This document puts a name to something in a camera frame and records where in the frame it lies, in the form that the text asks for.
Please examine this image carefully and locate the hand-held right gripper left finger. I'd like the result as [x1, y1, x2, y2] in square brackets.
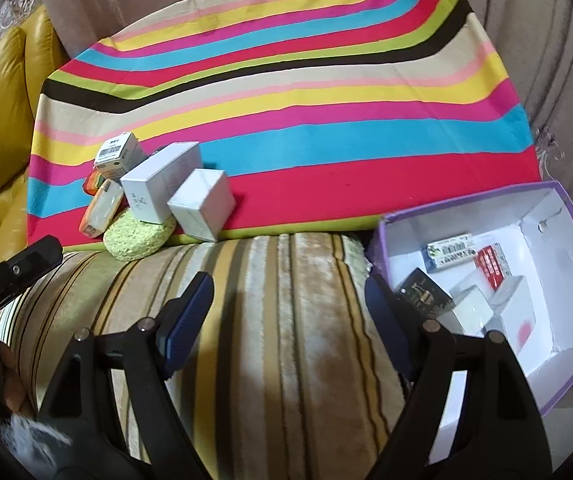
[36, 271, 216, 480]

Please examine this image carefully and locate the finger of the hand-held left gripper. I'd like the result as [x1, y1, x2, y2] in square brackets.
[0, 235, 64, 312]

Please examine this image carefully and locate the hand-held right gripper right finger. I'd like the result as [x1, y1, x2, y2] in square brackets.
[365, 274, 554, 480]

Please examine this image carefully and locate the black box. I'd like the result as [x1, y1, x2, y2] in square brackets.
[397, 267, 456, 321]

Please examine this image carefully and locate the cream square box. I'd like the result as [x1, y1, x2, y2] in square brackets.
[436, 284, 494, 336]

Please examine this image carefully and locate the small teal white box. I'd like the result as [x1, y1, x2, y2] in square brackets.
[426, 232, 477, 273]

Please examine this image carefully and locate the orange tissue packet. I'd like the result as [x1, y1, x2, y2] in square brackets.
[80, 178, 126, 238]

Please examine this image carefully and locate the green round sponge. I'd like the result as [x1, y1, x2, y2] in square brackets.
[103, 207, 177, 262]

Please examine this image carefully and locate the rainbow woven pouch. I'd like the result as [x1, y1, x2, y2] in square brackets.
[82, 171, 112, 195]

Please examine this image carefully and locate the red white medicine box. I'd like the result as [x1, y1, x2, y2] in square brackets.
[473, 244, 509, 292]

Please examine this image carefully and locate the white cube box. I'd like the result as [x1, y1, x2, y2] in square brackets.
[167, 168, 237, 243]

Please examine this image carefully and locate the large white pink-flower box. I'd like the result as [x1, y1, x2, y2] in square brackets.
[485, 275, 554, 361]

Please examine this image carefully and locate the white barcode medicine box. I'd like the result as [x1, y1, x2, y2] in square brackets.
[94, 131, 143, 181]

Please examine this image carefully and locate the white rectangular box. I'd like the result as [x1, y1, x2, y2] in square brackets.
[120, 141, 203, 224]

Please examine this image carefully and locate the purple cardboard box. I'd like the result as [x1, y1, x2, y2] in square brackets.
[369, 181, 573, 461]

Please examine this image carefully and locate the grey white fur cuff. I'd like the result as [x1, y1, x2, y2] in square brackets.
[0, 410, 74, 466]

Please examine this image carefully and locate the gold striped velvet cushion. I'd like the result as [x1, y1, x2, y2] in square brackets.
[0, 232, 417, 480]

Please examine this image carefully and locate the yellow leather sofa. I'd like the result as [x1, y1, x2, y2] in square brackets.
[0, 7, 67, 281]

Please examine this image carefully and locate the colourful striped cushion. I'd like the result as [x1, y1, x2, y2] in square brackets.
[25, 0, 541, 253]

